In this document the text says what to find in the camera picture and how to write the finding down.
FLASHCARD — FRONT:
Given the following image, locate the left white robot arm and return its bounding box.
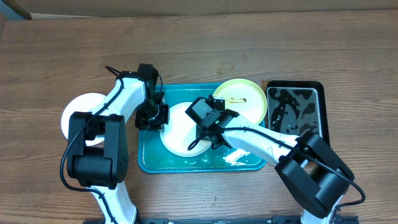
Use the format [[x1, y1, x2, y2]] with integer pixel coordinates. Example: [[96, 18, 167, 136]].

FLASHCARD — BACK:
[[60, 63, 169, 223]]

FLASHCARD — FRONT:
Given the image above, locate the black water tray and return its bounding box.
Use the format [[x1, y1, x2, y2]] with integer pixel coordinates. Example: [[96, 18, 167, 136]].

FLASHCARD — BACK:
[[265, 80, 330, 144]]

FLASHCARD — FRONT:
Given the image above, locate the teal plastic tray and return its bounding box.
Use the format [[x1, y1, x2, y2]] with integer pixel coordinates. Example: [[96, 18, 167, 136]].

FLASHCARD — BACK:
[[138, 83, 266, 174]]

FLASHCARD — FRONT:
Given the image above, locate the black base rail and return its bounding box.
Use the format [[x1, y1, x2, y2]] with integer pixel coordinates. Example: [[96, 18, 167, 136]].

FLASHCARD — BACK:
[[83, 215, 360, 224]]

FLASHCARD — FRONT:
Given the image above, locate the yellow-green rimmed plate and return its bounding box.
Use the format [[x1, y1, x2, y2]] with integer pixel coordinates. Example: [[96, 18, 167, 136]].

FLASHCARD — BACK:
[[213, 78, 267, 124]]

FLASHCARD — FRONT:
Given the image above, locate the white plate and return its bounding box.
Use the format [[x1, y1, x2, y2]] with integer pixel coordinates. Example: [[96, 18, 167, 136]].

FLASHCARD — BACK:
[[160, 101, 211, 157], [60, 93, 106, 139]]

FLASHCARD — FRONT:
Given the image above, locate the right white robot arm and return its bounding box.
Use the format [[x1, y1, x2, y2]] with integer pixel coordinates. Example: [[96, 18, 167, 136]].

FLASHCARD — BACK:
[[189, 109, 354, 223]]

